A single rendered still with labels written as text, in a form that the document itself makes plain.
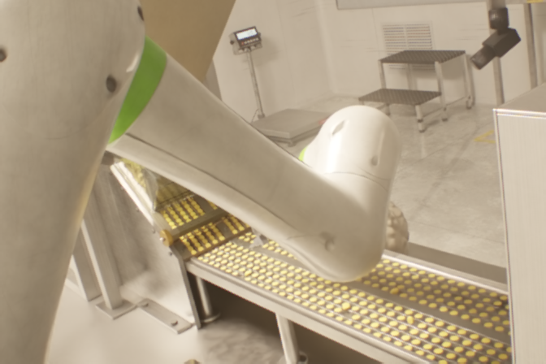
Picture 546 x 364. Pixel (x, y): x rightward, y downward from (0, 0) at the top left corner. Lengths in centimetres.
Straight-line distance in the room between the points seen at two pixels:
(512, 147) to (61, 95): 26
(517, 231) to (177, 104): 38
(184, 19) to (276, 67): 484
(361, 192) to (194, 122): 24
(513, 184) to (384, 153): 50
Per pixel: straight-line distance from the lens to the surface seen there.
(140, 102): 62
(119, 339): 142
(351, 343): 97
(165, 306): 145
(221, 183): 68
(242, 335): 131
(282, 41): 612
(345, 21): 623
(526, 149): 33
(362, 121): 84
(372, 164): 81
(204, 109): 65
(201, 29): 130
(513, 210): 34
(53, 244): 46
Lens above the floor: 148
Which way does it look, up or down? 18 degrees down
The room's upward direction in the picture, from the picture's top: 12 degrees counter-clockwise
